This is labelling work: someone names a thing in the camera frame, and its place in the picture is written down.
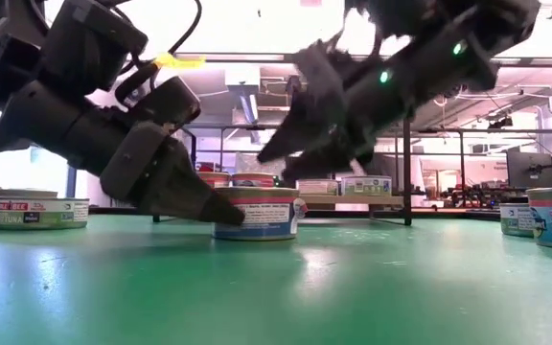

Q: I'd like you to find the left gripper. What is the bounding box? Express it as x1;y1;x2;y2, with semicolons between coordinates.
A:
64;109;247;227

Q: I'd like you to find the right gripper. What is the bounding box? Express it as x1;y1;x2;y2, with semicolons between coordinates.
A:
256;56;431;183

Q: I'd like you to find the grey speckled panel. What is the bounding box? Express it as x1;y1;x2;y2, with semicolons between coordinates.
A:
235;151;287;174

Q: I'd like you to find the yellow tape tag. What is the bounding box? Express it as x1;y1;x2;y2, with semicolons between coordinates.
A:
152;51;209;71

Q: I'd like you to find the large bright window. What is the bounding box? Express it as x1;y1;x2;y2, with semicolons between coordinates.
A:
0;103;80;200

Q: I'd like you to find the dark equipment clutter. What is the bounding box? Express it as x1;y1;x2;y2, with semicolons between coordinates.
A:
441;184;503;207

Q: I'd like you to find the dark computer monitor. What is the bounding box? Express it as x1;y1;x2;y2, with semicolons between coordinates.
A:
506;151;552;189

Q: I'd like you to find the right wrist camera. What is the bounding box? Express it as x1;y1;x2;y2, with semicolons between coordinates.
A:
293;39;354;100

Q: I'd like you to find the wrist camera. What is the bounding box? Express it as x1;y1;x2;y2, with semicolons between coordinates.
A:
126;75;203;135
293;39;354;100

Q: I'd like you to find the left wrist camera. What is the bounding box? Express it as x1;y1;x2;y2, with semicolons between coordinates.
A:
126;75;203;135

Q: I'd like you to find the black frame wooden shelf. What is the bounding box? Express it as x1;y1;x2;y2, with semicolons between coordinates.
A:
152;114;413;227

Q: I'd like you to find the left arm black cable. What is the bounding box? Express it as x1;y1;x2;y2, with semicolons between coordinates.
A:
112;0;204;97

